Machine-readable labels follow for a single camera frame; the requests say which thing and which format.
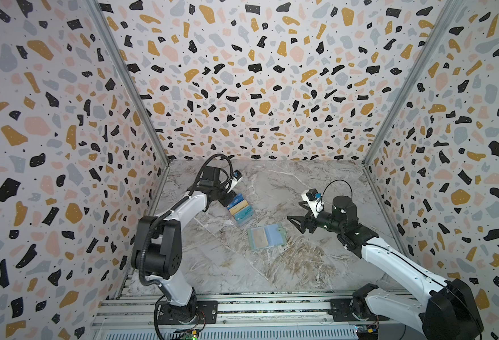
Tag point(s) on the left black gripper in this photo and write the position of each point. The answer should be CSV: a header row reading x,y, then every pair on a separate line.
x,y
231,195

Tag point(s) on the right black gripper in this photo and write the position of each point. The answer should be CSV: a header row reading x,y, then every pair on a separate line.
x,y
311,222

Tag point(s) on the teal VIP credit card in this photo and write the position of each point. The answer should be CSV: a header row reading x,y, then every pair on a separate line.
x,y
244,216

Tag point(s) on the green card holder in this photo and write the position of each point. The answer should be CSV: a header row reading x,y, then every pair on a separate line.
x,y
276,235

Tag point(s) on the gold card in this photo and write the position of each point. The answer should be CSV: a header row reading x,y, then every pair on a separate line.
x,y
258,238

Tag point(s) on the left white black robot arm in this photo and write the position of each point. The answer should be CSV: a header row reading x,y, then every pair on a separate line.
x,y
157,250

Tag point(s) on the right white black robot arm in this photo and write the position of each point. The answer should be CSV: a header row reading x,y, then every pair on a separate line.
x,y
438,308

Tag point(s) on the dark blue credit card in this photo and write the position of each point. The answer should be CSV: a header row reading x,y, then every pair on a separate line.
x,y
239,198

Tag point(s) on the beige credit card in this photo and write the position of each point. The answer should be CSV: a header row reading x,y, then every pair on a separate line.
x,y
238,207

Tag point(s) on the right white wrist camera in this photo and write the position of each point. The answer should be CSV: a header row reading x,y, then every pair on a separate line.
x,y
314,200

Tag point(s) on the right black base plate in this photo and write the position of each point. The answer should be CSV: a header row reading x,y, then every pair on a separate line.
x,y
352,309

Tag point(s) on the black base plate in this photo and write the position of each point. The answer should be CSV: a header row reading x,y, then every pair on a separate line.
x,y
352,309
196,311

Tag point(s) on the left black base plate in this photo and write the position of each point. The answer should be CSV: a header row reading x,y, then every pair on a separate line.
x,y
196,311

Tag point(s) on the aluminium rail frame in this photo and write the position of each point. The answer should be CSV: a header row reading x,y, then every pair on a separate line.
x,y
245,316

